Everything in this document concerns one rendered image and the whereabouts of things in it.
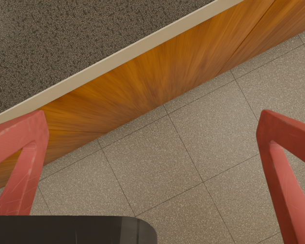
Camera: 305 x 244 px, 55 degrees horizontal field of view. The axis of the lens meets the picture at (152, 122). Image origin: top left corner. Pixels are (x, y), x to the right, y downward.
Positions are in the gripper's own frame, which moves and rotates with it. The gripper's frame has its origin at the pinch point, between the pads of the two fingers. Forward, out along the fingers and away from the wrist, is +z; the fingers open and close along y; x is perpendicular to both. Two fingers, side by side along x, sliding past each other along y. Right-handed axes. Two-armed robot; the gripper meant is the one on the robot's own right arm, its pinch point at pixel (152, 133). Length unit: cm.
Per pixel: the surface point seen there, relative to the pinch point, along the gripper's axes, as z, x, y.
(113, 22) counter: 16.2, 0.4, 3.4
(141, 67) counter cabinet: 32.5, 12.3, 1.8
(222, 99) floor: 92, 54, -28
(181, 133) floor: 84, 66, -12
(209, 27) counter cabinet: 33.6, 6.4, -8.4
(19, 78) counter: 13.5, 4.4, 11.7
